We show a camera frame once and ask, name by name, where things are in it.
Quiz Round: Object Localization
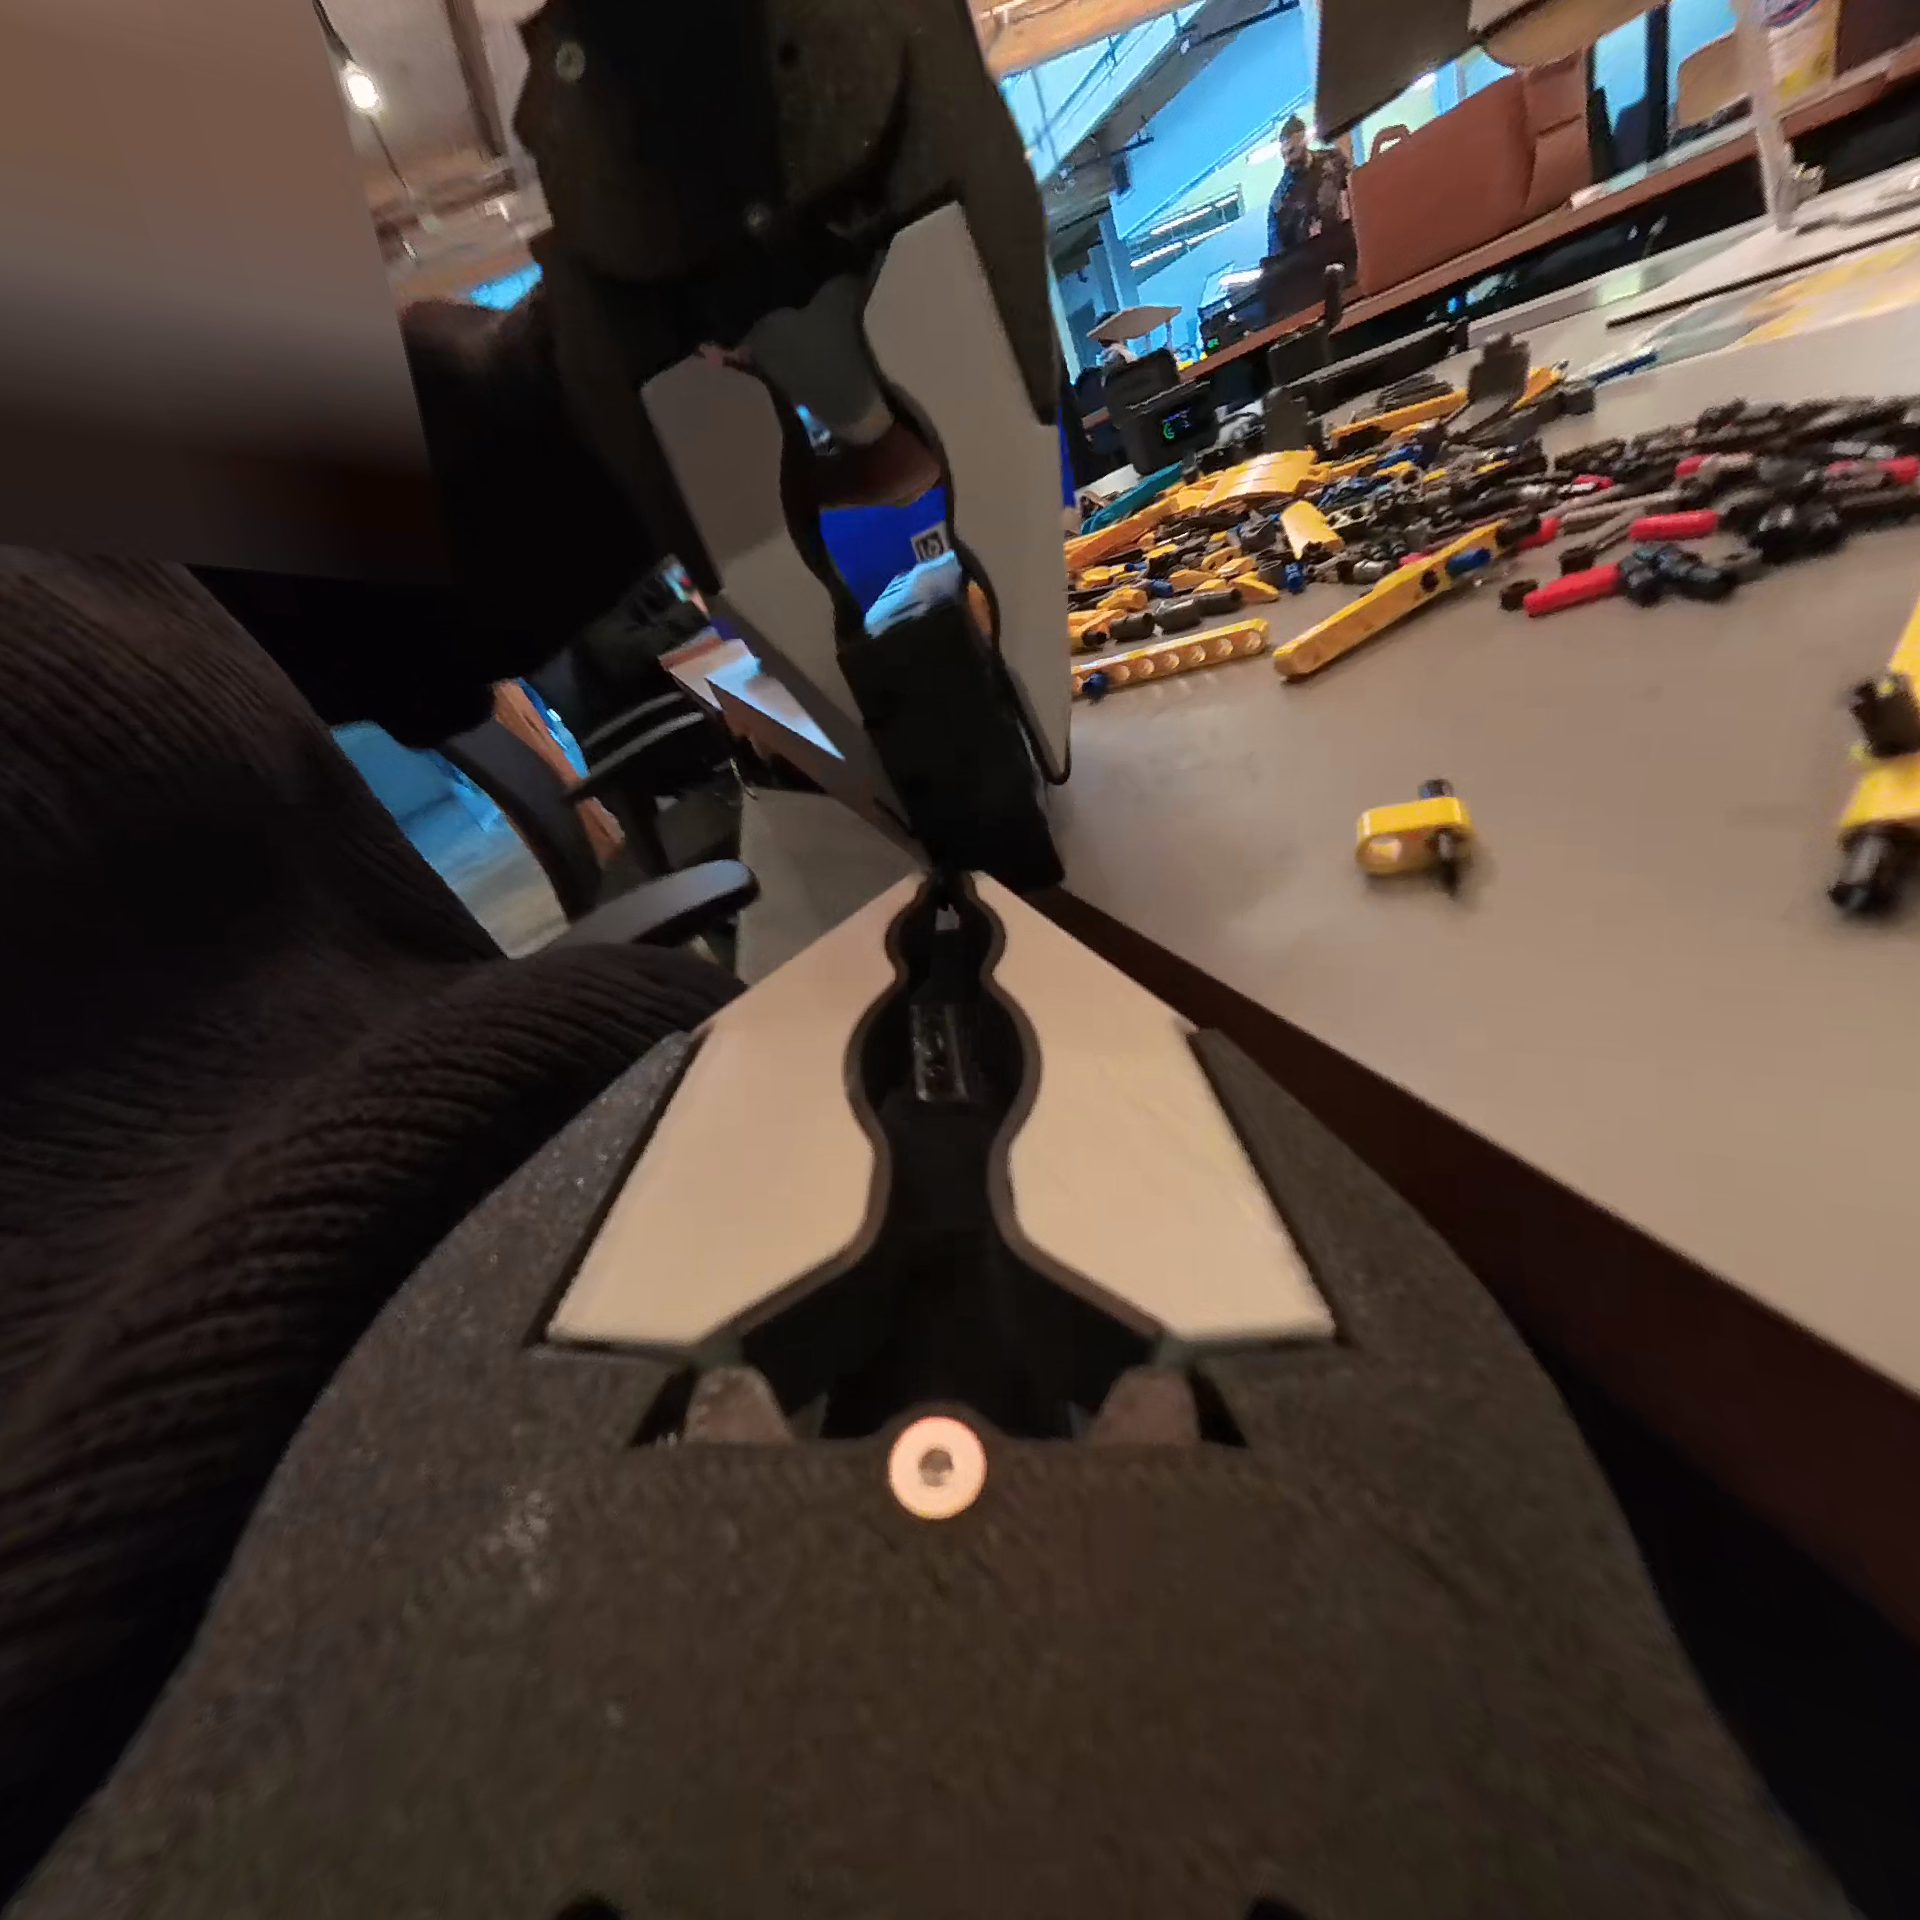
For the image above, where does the pile of small connector pins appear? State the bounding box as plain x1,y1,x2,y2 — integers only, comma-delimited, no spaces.
1493,394,1920,621

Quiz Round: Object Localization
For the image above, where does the brown leather bag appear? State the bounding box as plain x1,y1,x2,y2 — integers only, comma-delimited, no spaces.
1347,60,1596,298

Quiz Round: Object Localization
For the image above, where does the long yellow holed beam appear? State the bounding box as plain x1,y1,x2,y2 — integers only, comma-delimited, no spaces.
1270,515,1551,676

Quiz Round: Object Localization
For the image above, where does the small yellow connector with pin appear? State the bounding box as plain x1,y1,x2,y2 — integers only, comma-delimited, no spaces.
1355,779,1482,895

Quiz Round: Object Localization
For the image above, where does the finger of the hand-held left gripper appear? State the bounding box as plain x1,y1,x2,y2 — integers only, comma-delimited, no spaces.
862,200,1079,781
645,320,918,849

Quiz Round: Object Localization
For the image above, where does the black divider panel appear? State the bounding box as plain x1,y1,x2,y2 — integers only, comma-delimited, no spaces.
1314,0,1482,145

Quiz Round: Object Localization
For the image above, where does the heap of mixed building bricks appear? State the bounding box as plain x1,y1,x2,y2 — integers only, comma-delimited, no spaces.
1059,330,1600,706

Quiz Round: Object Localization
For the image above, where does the blue plastic bin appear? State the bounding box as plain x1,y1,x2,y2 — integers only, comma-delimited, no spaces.
822,477,968,635

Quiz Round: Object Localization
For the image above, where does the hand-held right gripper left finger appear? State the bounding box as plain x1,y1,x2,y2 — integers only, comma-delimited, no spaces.
547,874,955,1354

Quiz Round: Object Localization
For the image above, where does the black perforated block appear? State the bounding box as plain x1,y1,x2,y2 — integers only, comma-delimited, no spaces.
840,599,1068,888

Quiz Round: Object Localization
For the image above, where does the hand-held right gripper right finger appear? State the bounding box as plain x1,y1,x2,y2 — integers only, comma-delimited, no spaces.
959,874,1343,1354

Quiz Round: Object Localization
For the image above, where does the black office chair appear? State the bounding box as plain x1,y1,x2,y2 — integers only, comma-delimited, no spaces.
450,676,762,963

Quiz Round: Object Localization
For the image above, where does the person's dark knit sweater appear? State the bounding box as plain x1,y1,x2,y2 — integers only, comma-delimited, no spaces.
0,546,758,1797

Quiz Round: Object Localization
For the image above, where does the small black device with screen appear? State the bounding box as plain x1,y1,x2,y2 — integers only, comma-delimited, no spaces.
1113,373,1216,477

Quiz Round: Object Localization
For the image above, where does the yellow brick assembly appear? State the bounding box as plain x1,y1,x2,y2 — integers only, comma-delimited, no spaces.
1829,599,1920,920

